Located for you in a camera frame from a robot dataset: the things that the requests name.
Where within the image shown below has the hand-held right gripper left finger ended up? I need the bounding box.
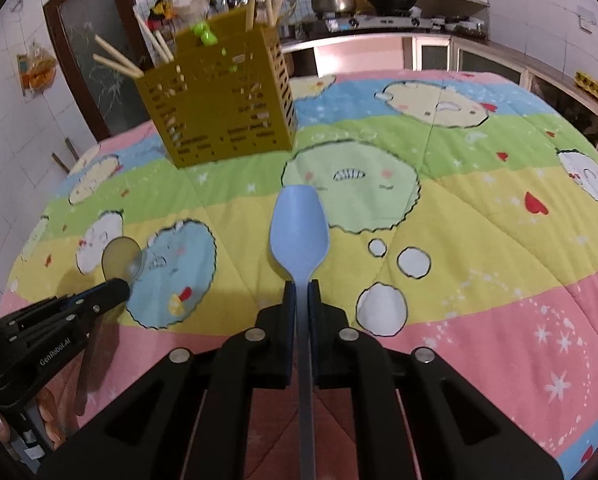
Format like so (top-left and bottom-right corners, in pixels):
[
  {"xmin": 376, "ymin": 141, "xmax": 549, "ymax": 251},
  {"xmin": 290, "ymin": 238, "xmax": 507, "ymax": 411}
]
[{"xmin": 36, "ymin": 281, "xmax": 297, "ymax": 480}]

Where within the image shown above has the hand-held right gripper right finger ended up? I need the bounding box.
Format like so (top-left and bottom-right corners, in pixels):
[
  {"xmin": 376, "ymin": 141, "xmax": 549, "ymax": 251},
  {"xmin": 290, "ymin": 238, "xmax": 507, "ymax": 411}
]
[{"xmin": 307, "ymin": 280, "xmax": 564, "ymax": 480}]

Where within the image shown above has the olive grey spoon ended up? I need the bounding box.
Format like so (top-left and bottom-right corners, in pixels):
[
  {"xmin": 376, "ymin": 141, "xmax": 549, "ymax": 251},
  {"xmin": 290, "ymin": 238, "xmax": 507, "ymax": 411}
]
[{"xmin": 73, "ymin": 236, "xmax": 146, "ymax": 417}]

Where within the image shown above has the light blue spoon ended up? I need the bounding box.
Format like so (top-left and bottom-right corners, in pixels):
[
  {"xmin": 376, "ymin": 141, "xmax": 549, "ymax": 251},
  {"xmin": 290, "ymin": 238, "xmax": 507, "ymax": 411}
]
[{"xmin": 269, "ymin": 185, "xmax": 330, "ymax": 480}]

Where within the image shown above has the yellow slotted utensil holder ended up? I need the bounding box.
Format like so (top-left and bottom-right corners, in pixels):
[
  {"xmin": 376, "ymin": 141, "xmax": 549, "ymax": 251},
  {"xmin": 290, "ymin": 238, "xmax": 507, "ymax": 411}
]
[{"xmin": 134, "ymin": 14, "xmax": 298, "ymax": 169}]

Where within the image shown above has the green frog spoon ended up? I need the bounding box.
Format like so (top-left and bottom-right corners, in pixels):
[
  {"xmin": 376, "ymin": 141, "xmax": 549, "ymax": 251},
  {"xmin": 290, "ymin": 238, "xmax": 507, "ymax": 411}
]
[{"xmin": 189, "ymin": 21, "xmax": 240, "ymax": 73}]

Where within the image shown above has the cartoon printed blanket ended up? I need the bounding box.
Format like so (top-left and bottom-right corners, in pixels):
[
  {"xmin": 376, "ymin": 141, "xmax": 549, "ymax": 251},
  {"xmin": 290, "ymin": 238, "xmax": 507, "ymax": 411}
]
[{"xmin": 0, "ymin": 70, "xmax": 598, "ymax": 480}]

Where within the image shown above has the hanging orange bag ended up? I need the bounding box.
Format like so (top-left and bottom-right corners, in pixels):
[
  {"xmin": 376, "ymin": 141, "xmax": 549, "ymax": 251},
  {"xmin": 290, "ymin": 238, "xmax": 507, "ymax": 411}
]
[{"xmin": 16, "ymin": 42, "xmax": 58, "ymax": 96}]

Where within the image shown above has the brown door with glass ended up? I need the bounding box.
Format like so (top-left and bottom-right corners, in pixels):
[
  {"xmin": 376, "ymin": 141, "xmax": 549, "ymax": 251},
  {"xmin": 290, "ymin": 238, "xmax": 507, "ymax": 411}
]
[{"xmin": 43, "ymin": 0, "xmax": 152, "ymax": 143}]

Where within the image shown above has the gas stove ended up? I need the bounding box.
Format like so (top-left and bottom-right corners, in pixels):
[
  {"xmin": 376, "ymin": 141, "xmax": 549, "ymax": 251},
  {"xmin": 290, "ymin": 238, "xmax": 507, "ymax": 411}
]
[{"xmin": 324, "ymin": 12, "xmax": 434, "ymax": 33}]

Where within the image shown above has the steel cooking pot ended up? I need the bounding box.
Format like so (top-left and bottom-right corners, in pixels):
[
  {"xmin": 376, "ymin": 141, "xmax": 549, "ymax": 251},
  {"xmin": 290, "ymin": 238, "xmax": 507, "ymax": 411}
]
[{"xmin": 307, "ymin": 0, "xmax": 360, "ymax": 15}]

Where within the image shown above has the black wok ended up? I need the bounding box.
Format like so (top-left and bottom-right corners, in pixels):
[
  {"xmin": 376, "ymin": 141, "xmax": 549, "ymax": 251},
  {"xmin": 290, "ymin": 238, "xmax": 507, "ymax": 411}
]
[{"xmin": 365, "ymin": 0, "xmax": 422, "ymax": 16}]

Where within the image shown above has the yellow egg carton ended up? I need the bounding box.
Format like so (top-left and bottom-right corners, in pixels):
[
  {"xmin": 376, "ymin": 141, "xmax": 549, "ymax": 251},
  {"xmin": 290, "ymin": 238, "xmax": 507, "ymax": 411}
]
[{"xmin": 574, "ymin": 71, "xmax": 598, "ymax": 111}]

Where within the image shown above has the wire wall rack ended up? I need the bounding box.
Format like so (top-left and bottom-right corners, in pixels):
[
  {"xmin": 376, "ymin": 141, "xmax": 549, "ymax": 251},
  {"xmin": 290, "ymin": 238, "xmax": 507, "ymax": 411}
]
[{"xmin": 144, "ymin": 0, "xmax": 180, "ymax": 34}]

